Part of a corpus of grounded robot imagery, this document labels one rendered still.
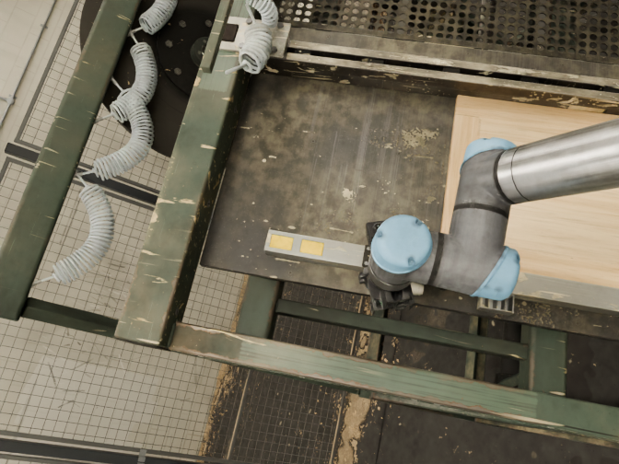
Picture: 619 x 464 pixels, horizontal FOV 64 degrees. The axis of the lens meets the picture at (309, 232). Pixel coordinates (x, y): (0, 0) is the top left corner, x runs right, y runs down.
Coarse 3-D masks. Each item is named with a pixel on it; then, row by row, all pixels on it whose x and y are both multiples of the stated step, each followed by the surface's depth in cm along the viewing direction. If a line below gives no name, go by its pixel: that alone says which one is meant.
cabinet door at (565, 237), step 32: (480, 128) 119; (512, 128) 119; (544, 128) 118; (576, 128) 117; (448, 192) 114; (608, 192) 112; (448, 224) 112; (512, 224) 111; (544, 224) 110; (576, 224) 110; (608, 224) 110; (544, 256) 108; (576, 256) 108; (608, 256) 107
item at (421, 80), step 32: (256, 0) 109; (288, 32) 121; (288, 64) 125; (320, 64) 122; (352, 64) 121; (384, 64) 120; (416, 64) 121; (448, 64) 119; (480, 64) 119; (448, 96) 124; (480, 96) 121; (512, 96) 119; (544, 96) 117; (576, 96) 115; (608, 96) 114
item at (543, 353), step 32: (320, 0) 142; (256, 288) 115; (256, 320) 112; (320, 320) 114; (352, 320) 113; (384, 320) 112; (480, 352) 111; (512, 352) 108; (544, 352) 106; (544, 384) 104
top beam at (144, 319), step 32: (224, 64) 120; (192, 96) 117; (224, 96) 117; (192, 128) 114; (224, 128) 116; (192, 160) 112; (224, 160) 120; (160, 192) 109; (192, 192) 109; (160, 224) 107; (192, 224) 107; (160, 256) 104; (192, 256) 109; (160, 288) 102; (128, 320) 100; (160, 320) 100
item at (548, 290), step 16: (320, 240) 110; (288, 256) 111; (304, 256) 109; (320, 256) 109; (336, 256) 108; (352, 256) 108; (528, 288) 104; (544, 288) 103; (560, 288) 103; (576, 288) 103; (592, 288) 103; (608, 288) 103; (560, 304) 104; (576, 304) 102; (592, 304) 102; (608, 304) 102
